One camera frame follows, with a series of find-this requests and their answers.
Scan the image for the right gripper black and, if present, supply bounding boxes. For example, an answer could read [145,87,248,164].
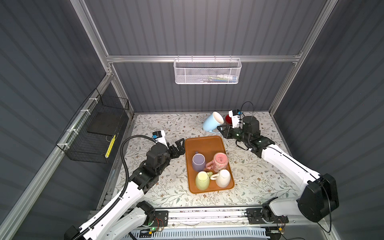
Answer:
[217,124,249,144]

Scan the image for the light blue mug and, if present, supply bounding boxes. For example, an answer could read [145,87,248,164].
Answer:
[203,112,225,134]

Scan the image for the orange plastic tray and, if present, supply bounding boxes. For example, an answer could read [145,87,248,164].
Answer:
[185,136,235,194]

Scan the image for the black skull pattern mug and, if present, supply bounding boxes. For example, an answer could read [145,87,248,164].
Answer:
[225,115,232,125]

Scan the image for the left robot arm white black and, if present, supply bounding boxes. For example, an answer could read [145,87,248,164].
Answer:
[64,137,185,240]

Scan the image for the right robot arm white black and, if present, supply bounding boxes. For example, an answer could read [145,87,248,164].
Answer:
[217,116,340,223]

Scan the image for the purple mug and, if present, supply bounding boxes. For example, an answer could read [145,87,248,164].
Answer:
[192,152,206,172]

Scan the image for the pink ghost mug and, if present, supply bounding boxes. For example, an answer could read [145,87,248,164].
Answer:
[205,153,229,173]

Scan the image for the light green mug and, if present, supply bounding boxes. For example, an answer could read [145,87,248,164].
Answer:
[195,171,213,191]

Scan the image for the white cream mug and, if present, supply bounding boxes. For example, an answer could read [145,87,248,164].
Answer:
[210,169,231,188]

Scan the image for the pens in white basket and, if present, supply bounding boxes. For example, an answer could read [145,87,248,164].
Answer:
[200,75,238,84]

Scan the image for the floral table mat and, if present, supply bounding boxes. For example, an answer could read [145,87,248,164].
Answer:
[123,113,299,208]

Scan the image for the white wire mesh basket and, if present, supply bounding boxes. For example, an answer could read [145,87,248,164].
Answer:
[173,57,242,85]

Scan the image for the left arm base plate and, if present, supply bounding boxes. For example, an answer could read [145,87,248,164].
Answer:
[141,210,169,228]

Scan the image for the black wire basket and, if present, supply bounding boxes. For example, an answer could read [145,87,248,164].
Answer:
[57,91,130,164]

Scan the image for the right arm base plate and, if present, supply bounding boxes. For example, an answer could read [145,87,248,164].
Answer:
[244,208,289,225]

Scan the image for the white perforated cable duct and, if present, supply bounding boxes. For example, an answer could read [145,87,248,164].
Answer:
[132,227,271,240]

